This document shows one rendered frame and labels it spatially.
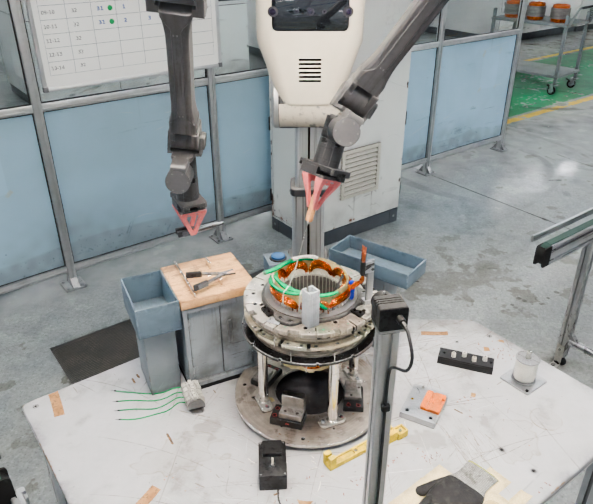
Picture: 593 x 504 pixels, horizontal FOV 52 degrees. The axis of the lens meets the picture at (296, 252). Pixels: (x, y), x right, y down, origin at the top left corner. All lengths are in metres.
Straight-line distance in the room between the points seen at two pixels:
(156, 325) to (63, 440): 0.35
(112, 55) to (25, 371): 1.64
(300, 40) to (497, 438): 1.10
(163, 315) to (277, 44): 0.75
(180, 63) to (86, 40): 2.10
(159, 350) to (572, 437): 1.04
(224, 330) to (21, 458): 1.38
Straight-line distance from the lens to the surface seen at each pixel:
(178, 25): 1.23
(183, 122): 1.39
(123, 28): 3.42
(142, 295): 1.66
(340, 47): 1.65
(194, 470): 1.47
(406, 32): 1.25
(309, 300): 1.28
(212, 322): 1.56
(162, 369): 1.63
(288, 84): 1.66
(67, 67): 3.35
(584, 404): 1.77
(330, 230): 3.95
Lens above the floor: 1.87
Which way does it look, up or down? 29 degrees down
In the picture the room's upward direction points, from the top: straight up
